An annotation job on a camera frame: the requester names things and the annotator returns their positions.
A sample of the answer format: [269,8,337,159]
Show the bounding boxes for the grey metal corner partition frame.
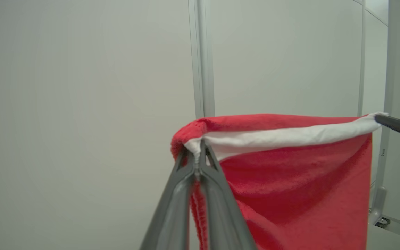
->
[357,0,395,228]

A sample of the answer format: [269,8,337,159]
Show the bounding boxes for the red white basketball jersey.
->
[170,112,389,250]

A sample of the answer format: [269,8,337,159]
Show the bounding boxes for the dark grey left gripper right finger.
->
[198,140,258,250]

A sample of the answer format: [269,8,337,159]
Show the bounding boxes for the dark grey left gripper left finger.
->
[139,146,196,250]

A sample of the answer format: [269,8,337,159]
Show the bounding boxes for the grey metal partition post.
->
[188,0,216,118]

